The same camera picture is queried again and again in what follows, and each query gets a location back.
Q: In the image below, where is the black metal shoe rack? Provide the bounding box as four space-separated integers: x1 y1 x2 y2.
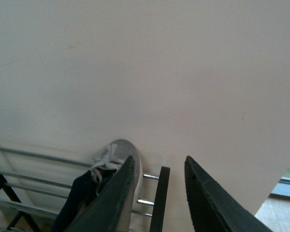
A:
0 144 171 232

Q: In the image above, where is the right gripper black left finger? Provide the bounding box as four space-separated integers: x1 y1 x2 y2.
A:
65 156 134 232

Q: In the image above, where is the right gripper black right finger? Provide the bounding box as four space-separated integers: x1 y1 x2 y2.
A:
185 156 271 232

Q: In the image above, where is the grey knit sneaker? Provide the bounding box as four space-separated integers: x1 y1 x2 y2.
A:
50 139 143 232

